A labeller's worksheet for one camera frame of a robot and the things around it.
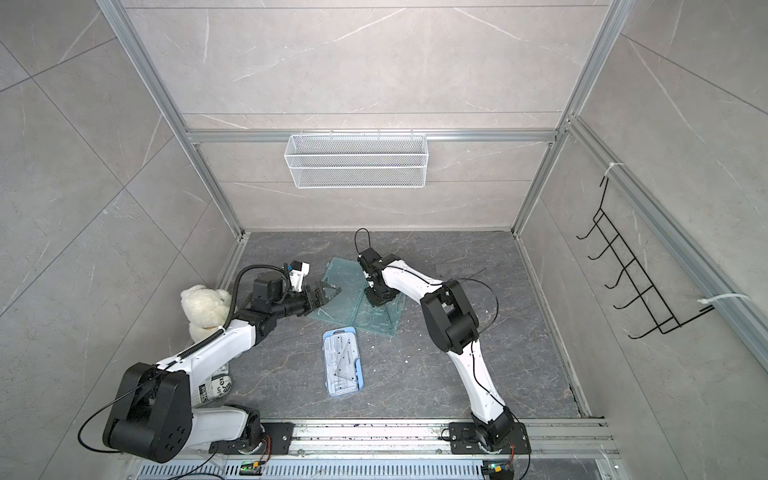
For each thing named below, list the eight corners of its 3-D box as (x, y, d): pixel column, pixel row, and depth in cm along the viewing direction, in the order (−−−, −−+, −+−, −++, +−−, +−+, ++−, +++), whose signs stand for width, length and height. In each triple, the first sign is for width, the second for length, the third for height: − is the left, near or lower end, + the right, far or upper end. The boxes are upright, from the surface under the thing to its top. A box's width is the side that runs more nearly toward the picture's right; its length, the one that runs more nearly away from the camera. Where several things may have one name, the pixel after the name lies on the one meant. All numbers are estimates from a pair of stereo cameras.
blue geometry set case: (328, 399, 82) (326, 396, 80) (322, 335, 94) (321, 331, 92) (367, 389, 83) (366, 387, 81) (357, 328, 95) (356, 324, 93)
